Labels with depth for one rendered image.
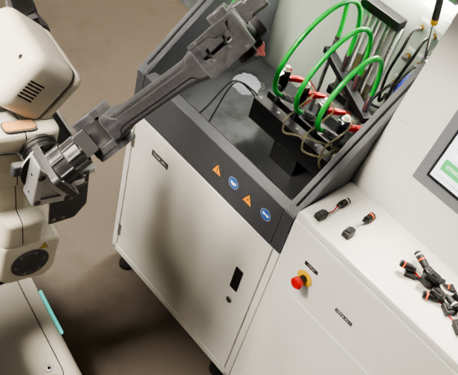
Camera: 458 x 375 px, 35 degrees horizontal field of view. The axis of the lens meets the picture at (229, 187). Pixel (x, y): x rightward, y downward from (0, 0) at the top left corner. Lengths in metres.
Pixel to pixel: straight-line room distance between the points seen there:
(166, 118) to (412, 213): 0.78
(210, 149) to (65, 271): 1.01
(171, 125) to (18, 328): 0.80
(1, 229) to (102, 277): 1.05
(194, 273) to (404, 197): 0.82
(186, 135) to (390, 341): 0.82
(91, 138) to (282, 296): 0.83
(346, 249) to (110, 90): 2.03
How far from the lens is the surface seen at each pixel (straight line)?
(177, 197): 2.32
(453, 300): 1.85
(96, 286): 2.84
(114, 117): 1.50
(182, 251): 2.44
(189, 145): 2.16
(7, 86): 1.56
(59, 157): 1.54
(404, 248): 1.94
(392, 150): 1.95
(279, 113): 2.16
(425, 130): 1.90
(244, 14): 1.80
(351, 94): 2.12
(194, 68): 1.34
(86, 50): 3.86
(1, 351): 2.36
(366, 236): 1.91
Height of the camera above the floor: 2.33
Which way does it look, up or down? 45 degrees down
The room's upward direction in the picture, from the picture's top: 17 degrees clockwise
